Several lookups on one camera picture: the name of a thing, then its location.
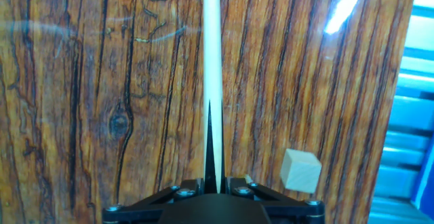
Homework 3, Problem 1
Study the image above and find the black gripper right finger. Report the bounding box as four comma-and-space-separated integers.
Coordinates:
220, 176, 326, 224

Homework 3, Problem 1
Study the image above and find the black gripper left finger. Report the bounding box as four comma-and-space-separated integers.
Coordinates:
101, 178, 206, 224

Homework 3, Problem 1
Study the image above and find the small wooden cube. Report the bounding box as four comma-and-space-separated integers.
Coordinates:
279, 148, 323, 194

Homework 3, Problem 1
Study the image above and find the wooden pool cue black butt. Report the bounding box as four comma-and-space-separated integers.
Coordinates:
202, 0, 226, 194

